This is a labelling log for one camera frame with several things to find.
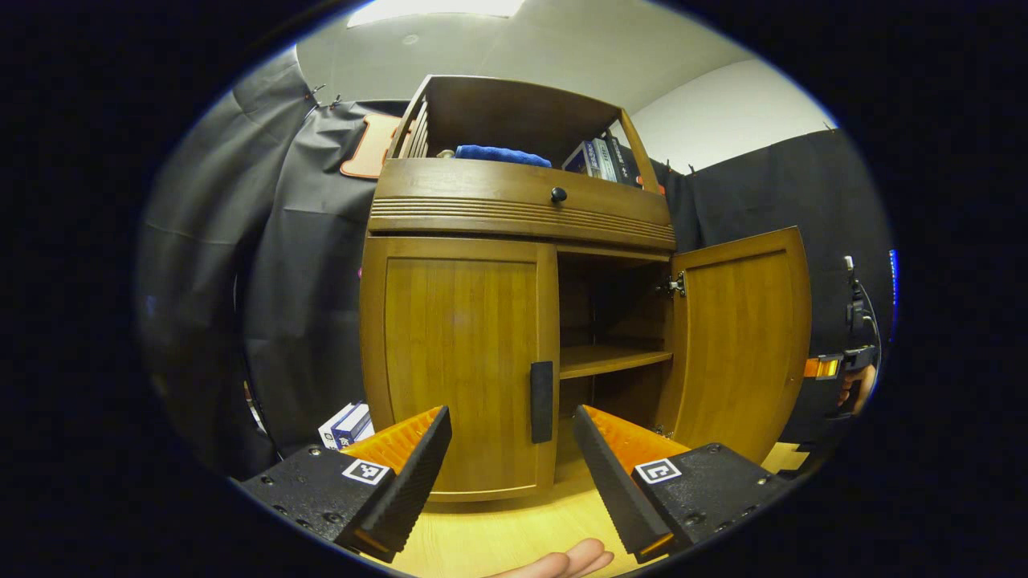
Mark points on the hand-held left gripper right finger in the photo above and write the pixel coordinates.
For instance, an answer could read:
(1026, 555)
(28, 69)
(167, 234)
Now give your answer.
(610, 482)

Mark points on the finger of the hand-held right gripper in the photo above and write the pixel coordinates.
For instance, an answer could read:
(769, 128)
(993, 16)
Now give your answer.
(821, 368)

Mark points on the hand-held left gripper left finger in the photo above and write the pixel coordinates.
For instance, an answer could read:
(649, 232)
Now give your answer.
(414, 482)

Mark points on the wooden cabinet door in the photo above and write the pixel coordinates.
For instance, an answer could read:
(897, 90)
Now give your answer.
(739, 337)
(458, 361)

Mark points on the brown wooden shoe cabinet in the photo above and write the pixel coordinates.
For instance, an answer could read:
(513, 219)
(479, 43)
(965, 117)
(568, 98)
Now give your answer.
(514, 112)

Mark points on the wooden inner cabinet shelf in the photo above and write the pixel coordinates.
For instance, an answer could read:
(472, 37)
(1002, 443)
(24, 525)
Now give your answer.
(610, 359)

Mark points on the wooden cabinet drawer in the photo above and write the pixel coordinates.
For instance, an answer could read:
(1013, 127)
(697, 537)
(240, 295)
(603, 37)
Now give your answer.
(466, 189)

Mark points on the blue printed box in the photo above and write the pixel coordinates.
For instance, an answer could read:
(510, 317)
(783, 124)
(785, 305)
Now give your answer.
(353, 421)

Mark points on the black book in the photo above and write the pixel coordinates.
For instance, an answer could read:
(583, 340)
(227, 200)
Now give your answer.
(625, 164)

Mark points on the black round drawer knob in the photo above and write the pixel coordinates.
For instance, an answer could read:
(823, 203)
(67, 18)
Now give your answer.
(558, 194)

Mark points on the white striped book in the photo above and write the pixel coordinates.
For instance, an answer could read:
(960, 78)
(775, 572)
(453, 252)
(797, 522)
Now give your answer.
(602, 160)

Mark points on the black backdrop cloth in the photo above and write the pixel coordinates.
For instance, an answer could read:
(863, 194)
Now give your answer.
(209, 241)

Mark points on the blue purple book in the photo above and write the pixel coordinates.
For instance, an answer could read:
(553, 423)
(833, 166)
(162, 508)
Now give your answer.
(578, 160)

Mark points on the blue folded cloth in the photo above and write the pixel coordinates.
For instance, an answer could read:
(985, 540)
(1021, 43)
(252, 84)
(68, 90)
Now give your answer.
(502, 155)

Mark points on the ceiling light panel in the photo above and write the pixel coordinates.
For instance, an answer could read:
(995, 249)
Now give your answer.
(434, 10)

